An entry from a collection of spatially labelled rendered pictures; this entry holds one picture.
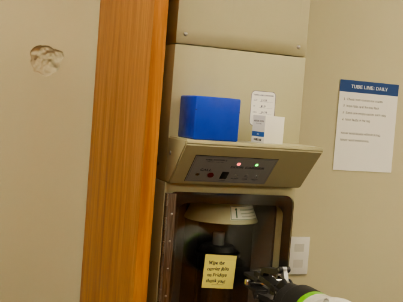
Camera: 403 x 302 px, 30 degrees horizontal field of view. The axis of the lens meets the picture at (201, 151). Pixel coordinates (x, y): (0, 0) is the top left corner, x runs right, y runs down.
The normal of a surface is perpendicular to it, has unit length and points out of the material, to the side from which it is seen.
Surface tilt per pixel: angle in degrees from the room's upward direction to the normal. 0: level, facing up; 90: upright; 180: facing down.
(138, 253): 90
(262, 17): 90
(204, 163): 135
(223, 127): 90
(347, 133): 90
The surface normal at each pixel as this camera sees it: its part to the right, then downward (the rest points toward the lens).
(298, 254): 0.36, 0.07
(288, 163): 0.20, 0.76
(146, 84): -0.93, -0.05
